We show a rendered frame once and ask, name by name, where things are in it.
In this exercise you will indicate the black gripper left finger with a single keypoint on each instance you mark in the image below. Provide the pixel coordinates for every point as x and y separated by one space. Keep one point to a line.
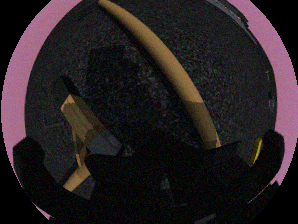
145 167

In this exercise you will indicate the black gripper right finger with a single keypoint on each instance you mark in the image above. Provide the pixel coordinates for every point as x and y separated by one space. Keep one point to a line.
185 164

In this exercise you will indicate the long wooden-handled scraper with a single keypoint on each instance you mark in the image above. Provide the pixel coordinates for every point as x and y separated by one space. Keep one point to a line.
169 65

